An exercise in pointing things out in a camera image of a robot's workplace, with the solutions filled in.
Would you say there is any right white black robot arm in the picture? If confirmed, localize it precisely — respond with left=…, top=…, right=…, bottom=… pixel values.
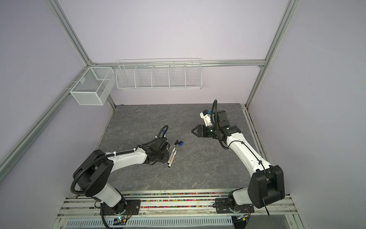
left=192, top=110, right=285, bottom=212

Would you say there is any long white wire basket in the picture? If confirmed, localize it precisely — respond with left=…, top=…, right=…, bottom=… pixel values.
left=116, top=58, right=203, bottom=90

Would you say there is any black whiteboard marker two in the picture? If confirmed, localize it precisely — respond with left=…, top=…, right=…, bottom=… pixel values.
left=170, top=148, right=176, bottom=160

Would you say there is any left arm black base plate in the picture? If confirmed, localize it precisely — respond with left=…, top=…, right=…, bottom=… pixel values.
left=101, top=199, right=141, bottom=216

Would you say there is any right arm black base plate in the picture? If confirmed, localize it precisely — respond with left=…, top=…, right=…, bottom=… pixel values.
left=213, top=197, right=254, bottom=214

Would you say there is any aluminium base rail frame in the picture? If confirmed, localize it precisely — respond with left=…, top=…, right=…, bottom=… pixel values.
left=52, top=189, right=304, bottom=229

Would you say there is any black whiteboard marker one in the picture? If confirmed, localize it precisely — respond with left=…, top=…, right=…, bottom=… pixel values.
left=167, top=147, right=175, bottom=166

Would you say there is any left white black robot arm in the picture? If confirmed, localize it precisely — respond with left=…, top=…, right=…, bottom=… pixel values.
left=70, top=137, right=170, bottom=215

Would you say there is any white mesh box basket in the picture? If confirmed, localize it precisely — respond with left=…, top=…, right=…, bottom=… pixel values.
left=71, top=67, right=116, bottom=106

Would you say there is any white vented cable duct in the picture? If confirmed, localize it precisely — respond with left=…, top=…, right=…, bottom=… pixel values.
left=65, top=216, right=234, bottom=229

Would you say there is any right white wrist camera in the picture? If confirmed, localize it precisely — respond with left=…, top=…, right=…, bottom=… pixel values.
left=200, top=110, right=213, bottom=127

